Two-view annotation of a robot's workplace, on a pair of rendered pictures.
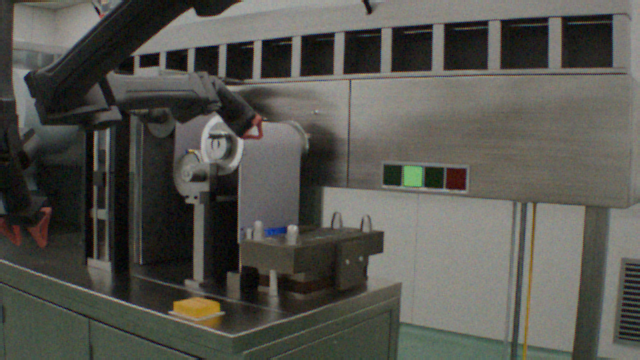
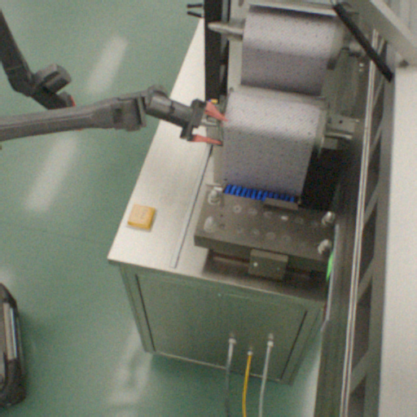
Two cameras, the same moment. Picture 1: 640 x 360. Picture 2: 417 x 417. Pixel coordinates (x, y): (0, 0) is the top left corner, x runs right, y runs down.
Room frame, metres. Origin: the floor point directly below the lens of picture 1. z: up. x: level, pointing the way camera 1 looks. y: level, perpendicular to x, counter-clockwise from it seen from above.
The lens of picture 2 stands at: (1.09, -0.67, 2.28)
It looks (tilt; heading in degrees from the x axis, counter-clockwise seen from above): 55 degrees down; 68
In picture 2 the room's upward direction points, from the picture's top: straight up
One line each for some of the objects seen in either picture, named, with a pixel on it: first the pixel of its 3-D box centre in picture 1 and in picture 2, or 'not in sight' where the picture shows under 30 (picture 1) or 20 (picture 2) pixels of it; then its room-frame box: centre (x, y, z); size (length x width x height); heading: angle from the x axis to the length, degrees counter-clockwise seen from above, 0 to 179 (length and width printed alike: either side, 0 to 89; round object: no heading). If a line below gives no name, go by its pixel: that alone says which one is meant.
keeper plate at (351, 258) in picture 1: (350, 264); (267, 265); (1.51, -0.08, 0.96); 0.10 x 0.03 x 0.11; 145
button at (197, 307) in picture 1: (196, 307); (141, 216); (1.24, 0.25, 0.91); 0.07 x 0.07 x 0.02; 55
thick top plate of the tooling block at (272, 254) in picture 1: (317, 246); (268, 230); (1.55, 0.00, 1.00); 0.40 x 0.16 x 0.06; 145
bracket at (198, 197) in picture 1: (199, 224); (216, 151); (1.51, 0.29, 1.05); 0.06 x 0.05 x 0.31; 145
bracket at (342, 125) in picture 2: not in sight; (342, 124); (1.77, 0.07, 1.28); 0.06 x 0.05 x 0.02; 145
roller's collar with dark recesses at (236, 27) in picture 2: (153, 111); (239, 29); (1.65, 0.46, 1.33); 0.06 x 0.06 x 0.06; 55
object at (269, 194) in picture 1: (270, 202); (262, 173); (1.59, 0.13, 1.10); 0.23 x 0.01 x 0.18; 145
